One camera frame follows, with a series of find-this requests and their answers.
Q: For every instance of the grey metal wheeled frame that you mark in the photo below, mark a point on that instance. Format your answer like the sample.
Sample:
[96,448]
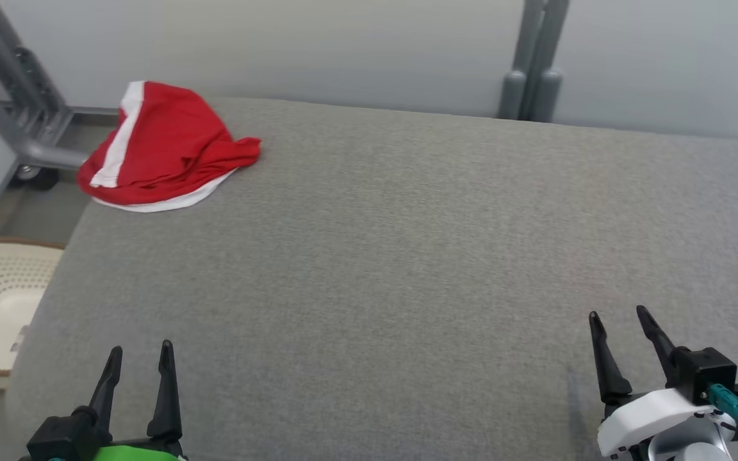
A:
[29,96]

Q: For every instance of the grey metal partition post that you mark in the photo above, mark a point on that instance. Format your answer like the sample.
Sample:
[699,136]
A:
[535,57]

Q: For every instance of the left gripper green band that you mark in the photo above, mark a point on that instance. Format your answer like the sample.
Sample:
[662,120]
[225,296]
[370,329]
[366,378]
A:
[138,453]

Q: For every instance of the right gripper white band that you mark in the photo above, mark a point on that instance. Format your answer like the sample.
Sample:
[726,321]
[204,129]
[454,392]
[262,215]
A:
[644,419]

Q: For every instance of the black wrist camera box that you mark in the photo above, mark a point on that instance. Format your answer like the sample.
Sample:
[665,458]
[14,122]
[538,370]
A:
[702,368]
[58,435]

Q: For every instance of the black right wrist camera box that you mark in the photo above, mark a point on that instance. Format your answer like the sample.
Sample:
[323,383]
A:
[702,368]

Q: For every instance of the teal right camera connector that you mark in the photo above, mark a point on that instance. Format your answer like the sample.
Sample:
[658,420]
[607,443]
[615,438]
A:
[728,403]

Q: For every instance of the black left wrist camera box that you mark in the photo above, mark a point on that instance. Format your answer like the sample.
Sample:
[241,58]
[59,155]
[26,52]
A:
[58,435]

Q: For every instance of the red shorts with white stripe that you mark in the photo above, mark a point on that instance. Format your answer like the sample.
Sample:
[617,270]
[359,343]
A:
[170,147]

